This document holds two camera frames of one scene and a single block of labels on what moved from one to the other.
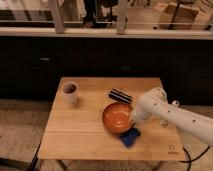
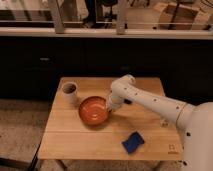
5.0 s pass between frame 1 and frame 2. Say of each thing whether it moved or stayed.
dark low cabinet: stayed
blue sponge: moved
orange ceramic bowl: moved
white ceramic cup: stayed
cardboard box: stayed
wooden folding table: stayed
